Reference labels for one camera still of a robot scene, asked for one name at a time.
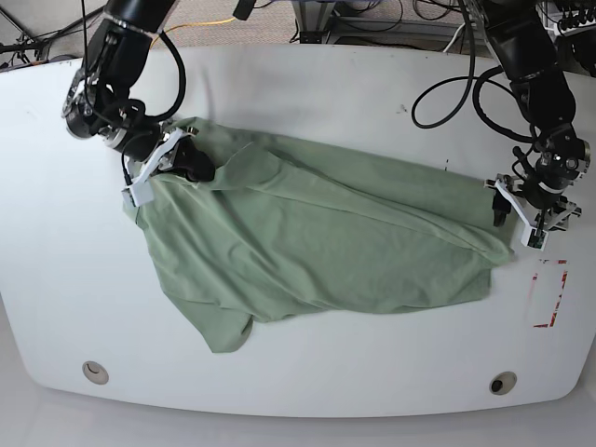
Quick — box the left table grommet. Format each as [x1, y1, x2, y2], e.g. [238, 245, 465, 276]
[82, 360, 109, 386]

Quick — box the red tape rectangle marking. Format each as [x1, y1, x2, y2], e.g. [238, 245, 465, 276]
[527, 259, 569, 329]

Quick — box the table grommet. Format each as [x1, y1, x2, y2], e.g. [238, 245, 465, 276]
[489, 372, 518, 396]
[82, 360, 109, 386]

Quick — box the green T-shirt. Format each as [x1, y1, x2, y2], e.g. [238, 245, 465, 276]
[127, 118, 513, 354]

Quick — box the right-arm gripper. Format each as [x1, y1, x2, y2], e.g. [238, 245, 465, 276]
[104, 123, 216, 183]

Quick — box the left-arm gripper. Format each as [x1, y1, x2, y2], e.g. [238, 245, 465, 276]
[492, 162, 580, 227]

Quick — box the right table grommet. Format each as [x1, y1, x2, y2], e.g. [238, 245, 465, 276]
[489, 372, 518, 396]

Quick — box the yellow cable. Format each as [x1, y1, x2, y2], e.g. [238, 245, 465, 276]
[160, 16, 237, 36]

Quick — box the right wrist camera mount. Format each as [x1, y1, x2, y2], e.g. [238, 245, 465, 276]
[122, 127, 192, 210]

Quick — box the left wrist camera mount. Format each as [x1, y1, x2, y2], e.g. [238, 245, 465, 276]
[483, 174, 582, 251]

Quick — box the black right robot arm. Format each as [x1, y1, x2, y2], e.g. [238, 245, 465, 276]
[61, 1, 187, 162]

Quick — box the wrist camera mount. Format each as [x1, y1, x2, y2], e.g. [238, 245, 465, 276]
[483, 174, 582, 251]
[122, 127, 192, 210]

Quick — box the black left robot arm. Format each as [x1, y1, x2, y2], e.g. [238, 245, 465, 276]
[458, 1, 591, 231]

